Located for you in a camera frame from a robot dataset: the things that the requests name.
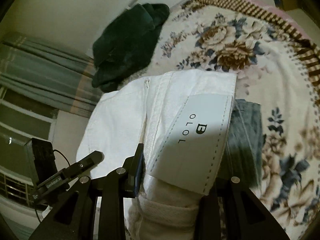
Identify black cable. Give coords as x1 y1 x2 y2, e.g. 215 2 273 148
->
34 149 73 223

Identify white pants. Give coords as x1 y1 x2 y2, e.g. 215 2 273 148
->
75 70 237 240

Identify blue jeans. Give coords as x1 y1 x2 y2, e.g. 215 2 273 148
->
220 99 265 190

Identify white window frame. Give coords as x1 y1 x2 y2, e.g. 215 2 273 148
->
0 86 60 162

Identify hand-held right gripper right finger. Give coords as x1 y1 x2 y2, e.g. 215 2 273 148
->
195 176 292 240

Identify floral blanket with checkered border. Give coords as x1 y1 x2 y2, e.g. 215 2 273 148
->
147 0 320 240

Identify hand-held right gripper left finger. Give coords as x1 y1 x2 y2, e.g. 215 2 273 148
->
27 143 145 240

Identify pink quilt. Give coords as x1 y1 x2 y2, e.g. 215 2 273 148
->
215 0 309 39

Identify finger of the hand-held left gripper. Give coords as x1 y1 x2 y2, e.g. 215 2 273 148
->
62 151 104 181

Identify metal window railing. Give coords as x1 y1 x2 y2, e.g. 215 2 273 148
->
0 169 36 203

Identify grey-green curtain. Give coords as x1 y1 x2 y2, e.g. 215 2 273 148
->
0 35 103 118

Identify dark green garment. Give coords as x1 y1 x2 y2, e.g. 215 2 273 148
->
91 3 170 93

